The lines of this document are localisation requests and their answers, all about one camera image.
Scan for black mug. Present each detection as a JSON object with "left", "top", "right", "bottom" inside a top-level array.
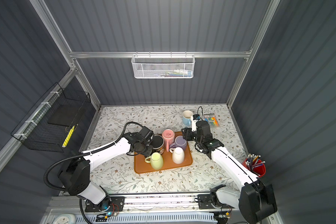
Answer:
[{"left": 151, "top": 135, "right": 164, "bottom": 155}]

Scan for light blue mug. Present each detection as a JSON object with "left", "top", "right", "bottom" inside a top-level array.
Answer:
[{"left": 182, "top": 110, "right": 194, "bottom": 127}]

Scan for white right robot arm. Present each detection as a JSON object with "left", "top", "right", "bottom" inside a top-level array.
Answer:
[{"left": 182, "top": 120, "right": 278, "bottom": 224}]

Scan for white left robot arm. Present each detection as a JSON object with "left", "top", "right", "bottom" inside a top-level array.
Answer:
[{"left": 58, "top": 126, "right": 154, "bottom": 207}]

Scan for light green mug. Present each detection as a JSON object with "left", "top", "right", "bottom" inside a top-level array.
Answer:
[{"left": 145, "top": 152, "right": 164, "bottom": 170}]

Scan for purple mug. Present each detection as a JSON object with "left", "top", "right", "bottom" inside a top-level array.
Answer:
[{"left": 169, "top": 135, "right": 187, "bottom": 150}]

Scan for pink mug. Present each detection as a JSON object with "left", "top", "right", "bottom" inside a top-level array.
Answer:
[{"left": 161, "top": 129, "right": 175, "bottom": 152}]

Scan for white mug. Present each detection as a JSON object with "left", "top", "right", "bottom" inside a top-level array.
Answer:
[{"left": 169, "top": 147, "right": 185, "bottom": 164}]

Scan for orange wooden tray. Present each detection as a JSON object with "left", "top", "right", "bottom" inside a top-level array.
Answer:
[{"left": 134, "top": 132, "right": 193, "bottom": 174}]

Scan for highlighter marker pack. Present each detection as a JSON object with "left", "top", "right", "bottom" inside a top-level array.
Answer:
[{"left": 203, "top": 113, "right": 219, "bottom": 127}]

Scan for red pencil cup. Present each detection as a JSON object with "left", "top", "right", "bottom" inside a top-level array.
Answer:
[{"left": 242, "top": 159, "right": 266, "bottom": 177}]

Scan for yellow marker in basket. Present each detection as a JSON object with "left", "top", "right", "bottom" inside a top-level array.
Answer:
[{"left": 62, "top": 126, "right": 75, "bottom": 148}]

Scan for markers in white basket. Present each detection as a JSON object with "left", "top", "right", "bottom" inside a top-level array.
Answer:
[{"left": 154, "top": 69, "right": 193, "bottom": 78}]

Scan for white clock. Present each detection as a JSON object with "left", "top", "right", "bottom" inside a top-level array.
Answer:
[{"left": 52, "top": 213, "right": 76, "bottom": 224}]

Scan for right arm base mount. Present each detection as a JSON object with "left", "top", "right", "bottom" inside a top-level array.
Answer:
[{"left": 194, "top": 194, "right": 235, "bottom": 210}]

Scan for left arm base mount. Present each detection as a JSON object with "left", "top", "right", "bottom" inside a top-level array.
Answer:
[{"left": 85, "top": 197, "right": 126, "bottom": 212}]

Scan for white ventilated cable duct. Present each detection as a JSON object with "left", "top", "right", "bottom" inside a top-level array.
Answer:
[{"left": 86, "top": 212, "right": 217, "bottom": 224}]

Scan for white wire wall basket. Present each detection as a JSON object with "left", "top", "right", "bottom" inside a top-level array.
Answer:
[{"left": 131, "top": 54, "right": 196, "bottom": 79}]

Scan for black corrugated cable hose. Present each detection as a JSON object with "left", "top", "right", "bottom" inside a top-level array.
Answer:
[{"left": 43, "top": 121, "right": 145, "bottom": 192}]

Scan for black wire wall basket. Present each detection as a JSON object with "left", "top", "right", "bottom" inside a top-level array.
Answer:
[{"left": 11, "top": 85, "right": 91, "bottom": 152}]

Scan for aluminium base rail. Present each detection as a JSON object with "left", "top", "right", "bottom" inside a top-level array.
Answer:
[{"left": 46, "top": 191, "right": 272, "bottom": 213}]

